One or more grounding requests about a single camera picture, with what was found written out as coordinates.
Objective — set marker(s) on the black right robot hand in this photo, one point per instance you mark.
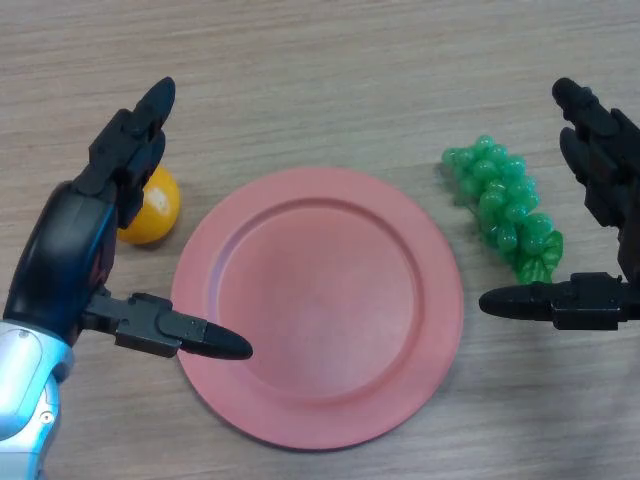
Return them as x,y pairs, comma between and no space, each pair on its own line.
605,150

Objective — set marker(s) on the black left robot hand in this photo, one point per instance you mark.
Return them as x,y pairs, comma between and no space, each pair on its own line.
60,250

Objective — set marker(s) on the green grape bunch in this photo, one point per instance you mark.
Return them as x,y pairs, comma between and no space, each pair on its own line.
505,205

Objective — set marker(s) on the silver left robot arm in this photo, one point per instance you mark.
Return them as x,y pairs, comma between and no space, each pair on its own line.
25,390

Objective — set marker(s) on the pink round plate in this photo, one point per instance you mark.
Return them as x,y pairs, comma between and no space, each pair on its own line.
320,310

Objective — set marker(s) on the yellow pear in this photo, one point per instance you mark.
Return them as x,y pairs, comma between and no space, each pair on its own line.
157,210

